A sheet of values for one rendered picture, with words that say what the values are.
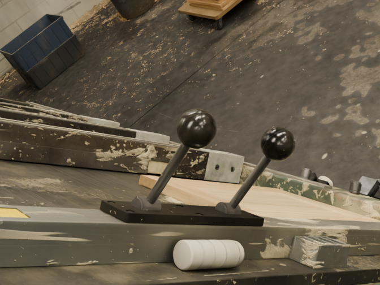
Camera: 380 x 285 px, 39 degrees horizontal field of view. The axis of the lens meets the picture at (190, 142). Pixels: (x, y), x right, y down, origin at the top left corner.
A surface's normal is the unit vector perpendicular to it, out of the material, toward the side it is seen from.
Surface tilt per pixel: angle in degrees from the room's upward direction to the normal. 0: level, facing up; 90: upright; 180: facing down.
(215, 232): 90
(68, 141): 90
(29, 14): 90
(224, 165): 90
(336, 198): 39
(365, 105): 0
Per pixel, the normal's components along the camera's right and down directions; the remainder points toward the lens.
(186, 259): -0.74, -0.12
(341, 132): -0.44, -0.72
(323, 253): 0.64, 0.15
